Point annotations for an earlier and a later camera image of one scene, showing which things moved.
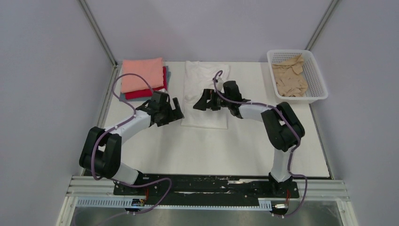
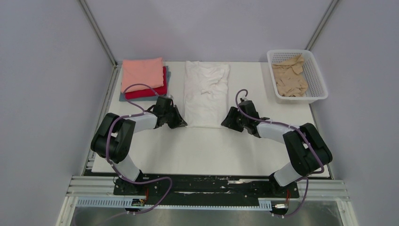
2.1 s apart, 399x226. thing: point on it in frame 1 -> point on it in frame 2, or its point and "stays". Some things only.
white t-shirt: [198, 76] stays
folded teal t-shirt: [123, 95] stays
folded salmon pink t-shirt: [151, 69] stays
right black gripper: [208, 94] -> [229, 122]
